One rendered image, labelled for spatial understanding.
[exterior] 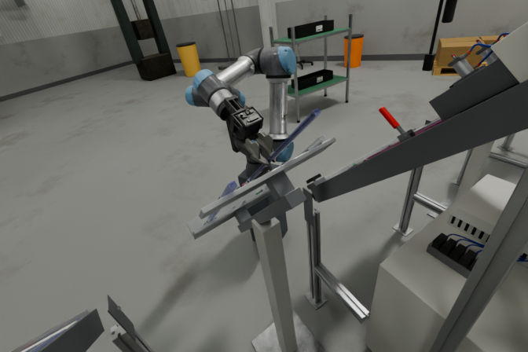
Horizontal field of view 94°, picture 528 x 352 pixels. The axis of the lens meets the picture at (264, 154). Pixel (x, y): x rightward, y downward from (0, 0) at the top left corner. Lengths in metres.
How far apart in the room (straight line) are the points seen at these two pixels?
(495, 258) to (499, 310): 0.34
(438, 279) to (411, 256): 0.09
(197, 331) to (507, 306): 1.24
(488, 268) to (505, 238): 0.08
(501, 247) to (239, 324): 1.21
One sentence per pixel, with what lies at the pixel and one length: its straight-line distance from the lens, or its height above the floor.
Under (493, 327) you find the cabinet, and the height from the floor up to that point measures 0.62.
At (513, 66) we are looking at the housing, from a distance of 0.53.
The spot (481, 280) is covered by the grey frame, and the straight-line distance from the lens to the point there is 0.67.
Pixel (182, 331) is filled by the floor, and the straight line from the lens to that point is 1.59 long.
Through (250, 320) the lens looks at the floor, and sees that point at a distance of 1.51.
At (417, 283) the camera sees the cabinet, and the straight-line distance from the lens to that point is 0.91.
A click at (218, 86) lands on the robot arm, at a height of 1.17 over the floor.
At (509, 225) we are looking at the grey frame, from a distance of 0.56.
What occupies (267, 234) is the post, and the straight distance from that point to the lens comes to 0.71.
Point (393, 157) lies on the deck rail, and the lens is 0.65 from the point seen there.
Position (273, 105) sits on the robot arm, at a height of 0.95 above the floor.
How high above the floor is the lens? 1.36
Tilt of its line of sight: 32 degrees down
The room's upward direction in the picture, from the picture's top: 9 degrees counter-clockwise
